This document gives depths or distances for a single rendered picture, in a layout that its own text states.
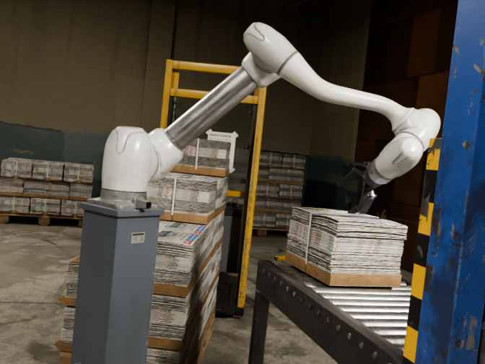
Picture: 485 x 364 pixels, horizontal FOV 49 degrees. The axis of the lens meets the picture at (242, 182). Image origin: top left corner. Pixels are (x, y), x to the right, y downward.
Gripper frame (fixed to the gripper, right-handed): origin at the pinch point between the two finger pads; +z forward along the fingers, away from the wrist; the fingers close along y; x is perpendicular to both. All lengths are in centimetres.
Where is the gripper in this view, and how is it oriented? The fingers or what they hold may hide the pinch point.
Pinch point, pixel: (350, 194)
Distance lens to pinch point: 203.2
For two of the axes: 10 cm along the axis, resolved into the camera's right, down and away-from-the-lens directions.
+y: 0.3, 9.2, -3.9
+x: 9.6, 0.8, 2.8
